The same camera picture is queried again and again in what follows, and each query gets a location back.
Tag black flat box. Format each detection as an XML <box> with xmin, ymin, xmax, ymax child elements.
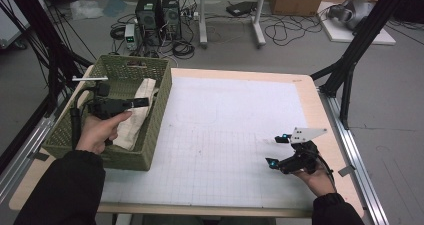
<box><xmin>225</xmin><ymin>0</ymin><xmax>258</xmax><ymax>18</ymax></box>

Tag grey metal bracket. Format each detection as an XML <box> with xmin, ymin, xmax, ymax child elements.
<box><xmin>337</xmin><ymin>164</ymin><xmax>357</xmax><ymax>178</ymax></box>

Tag slim black computer tower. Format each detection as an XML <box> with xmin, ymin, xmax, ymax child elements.
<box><xmin>162</xmin><ymin>0</ymin><xmax>183</xmax><ymax>41</ymax></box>

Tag blue sheet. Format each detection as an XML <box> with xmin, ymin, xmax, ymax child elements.
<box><xmin>102</xmin><ymin>0</ymin><xmax>128</xmax><ymax>18</ymax></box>

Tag white floor board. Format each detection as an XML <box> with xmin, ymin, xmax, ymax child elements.
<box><xmin>318</xmin><ymin>1</ymin><xmax>397</xmax><ymax>46</ymax></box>

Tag cream printed cloth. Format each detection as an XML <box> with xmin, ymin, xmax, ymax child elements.
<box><xmin>112</xmin><ymin>77</ymin><xmax>158</xmax><ymax>152</ymax></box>

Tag green woven basket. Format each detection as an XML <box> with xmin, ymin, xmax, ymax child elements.
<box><xmin>41</xmin><ymin>54</ymin><xmax>173</xmax><ymax>172</ymax></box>

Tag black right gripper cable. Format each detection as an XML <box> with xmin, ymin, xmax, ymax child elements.
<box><xmin>314</xmin><ymin>153</ymin><xmax>338</xmax><ymax>193</ymax></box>

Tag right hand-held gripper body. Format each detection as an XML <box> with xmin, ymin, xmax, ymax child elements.
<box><xmin>279</xmin><ymin>127</ymin><xmax>328</xmax><ymax>175</ymax></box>

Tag clear plastic bag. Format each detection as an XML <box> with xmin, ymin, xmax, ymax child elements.
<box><xmin>69</xmin><ymin>0</ymin><xmax>105</xmax><ymax>21</ymax></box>

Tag brown cardboard box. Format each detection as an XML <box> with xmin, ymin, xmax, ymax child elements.
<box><xmin>268</xmin><ymin>0</ymin><xmax>329</xmax><ymax>18</ymax></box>

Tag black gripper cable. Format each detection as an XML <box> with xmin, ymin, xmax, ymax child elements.
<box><xmin>314</xmin><ymin>153</ymin><xmax>338</xmax><ymax>193</ymax></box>
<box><xmin>69</xmin><ymin>84</ymin><xmax>101</xmax><ymax>151</ymax></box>

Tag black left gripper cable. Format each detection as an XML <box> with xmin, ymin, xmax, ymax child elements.
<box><xmin>69</xmin><ymin>84</ymin><xmax>101</xmax><ymax>151</ymax></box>

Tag white grid mat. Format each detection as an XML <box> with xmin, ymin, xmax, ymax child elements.
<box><xmin>99</xmin><ymin>76</ymin><xmax>316</xmax><ymax>209</ymax></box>

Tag white desk leg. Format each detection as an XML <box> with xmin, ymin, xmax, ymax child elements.
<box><xmin>251</xmin><ymin>0</ymin><xmax>268</xmax><ymax>49</ymax></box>
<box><xmin>198</xmin><ymin>0</ymin><xmax>209</xmax><ymax>49</ymax></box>

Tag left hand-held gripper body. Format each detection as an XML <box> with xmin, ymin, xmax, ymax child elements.
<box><xmin>72</xmin><ymin>75</ymin><xmax>131</xmax><ymax>121</ymax></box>

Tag person's right hand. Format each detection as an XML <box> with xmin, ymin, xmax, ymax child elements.
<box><xmin>293</xmin><ymin>164</ymin><xmax>336</xmax><ymax>198</ymax></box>

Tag coiled black cable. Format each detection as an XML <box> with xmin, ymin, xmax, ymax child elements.
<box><xmin>171</xmin><ymin>39</ymin><xmax>196</xmax><ymax>60</ymax></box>

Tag grey power supply unit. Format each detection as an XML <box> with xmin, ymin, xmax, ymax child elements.
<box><xmin>124</xmin><ymin>22</ymin><xmax>139</xmax><ymax>52</ymax></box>

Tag large black computer tower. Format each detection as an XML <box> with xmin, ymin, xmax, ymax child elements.
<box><xmin>134</xmin><ymin>0</ymin><xmax>164</xmax><ymax>46</ymax></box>

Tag loose black floor cables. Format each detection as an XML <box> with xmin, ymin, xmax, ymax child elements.
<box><xmin>263</xmin><ymin>13</ymin><xmax>323</xmax><ymax>47</ymax></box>

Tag grey headset device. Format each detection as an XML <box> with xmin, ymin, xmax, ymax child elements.
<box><xmin>326</xmin><ymin>0</ymin><xmax>376</xmax><ymax>31</ymax></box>

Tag aluminium rail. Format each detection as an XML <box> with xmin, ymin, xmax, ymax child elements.
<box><xmin>319</xmin><ymin>88</ymin><xmax>391</xmax><ymax>225</ymax></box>
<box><xmin>0</xmin><ymin>116</ymin><xmax>56</xmax><ymax>203</ymax></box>

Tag person's left hand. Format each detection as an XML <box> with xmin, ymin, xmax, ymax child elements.
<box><xmin>75</xmin><ymin>111</ymin><xmax>133</xmax><ymax>155</ymax></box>

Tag white power strip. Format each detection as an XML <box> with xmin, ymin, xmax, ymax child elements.
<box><xmin>179</xmin><ymin>10</ymin><xmax>200</xmax><ymax>22</ymax></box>

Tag black metal stand with cables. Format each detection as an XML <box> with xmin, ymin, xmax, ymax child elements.
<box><xmin>0</xmin><ymin>0</ymin><xmax>94</xmax><ymax>116</ymax></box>

